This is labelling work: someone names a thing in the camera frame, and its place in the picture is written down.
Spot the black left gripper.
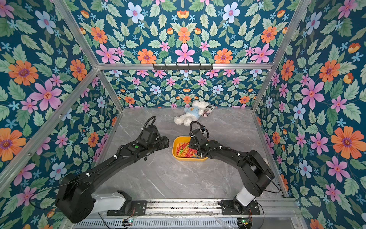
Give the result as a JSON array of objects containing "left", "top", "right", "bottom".
[{"left": 146, "top": 135, "right": 172, "bottom": 154}]

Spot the yellow plastic storage box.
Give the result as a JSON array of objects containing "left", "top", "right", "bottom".
[{"left": 172, "top": 136, "right": 208, "bottom": 162}]

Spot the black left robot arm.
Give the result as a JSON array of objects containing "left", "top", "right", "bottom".
[{"left": 55, "top": 116, "right": 169, "bottom": 223}]

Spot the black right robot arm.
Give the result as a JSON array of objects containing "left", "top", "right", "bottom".
[{"left": 189, "top": 121, "right": 281, "bottom": 215}]

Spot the white plush teddy bear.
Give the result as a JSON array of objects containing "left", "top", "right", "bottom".
[{"left": 174, "top": 100, "right": 210, "bottom": 127}]

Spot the flag print pouch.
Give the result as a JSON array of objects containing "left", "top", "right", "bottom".
[{"left": 202, "top": 105, "right": 216, "bottom": 117}]

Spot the white vent grille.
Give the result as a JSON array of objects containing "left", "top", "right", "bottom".
[{"left": 73, "top": 218, "right": 239, "bottom": 229}]

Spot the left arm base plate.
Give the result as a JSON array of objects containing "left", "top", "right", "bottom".
[{"left": 107, "top": 200, "right": 147, "bottom": 217}]

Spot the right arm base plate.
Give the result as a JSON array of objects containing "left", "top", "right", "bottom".
[{"left": 218, "top": 200, "right": 261, "bottom": 216}]

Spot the black hook rail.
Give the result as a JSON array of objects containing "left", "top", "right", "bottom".
[{"left": 152, "top": 64, "right": 214, "bottom": 71}]

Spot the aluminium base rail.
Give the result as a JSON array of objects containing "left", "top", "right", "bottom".
[{"left": 65, "top": 198, "right": 304, "bottom": 218}]

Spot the aluminium corner post right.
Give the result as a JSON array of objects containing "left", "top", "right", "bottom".
[{"left": 251, "top": 0, "right": 311, "bottom": 114}]

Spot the aluminium corner post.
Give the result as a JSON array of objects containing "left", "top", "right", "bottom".
[
  {"left": 53, "top": 1, "right": 123, "bottom": 113},
  {"left": 251, "top": 0, "right": 311, "bottom": 114}
]

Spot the aluminium corner post left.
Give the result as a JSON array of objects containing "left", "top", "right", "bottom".
[{"left": 53, "top": 1, "right": 123, "bottom": 113}]

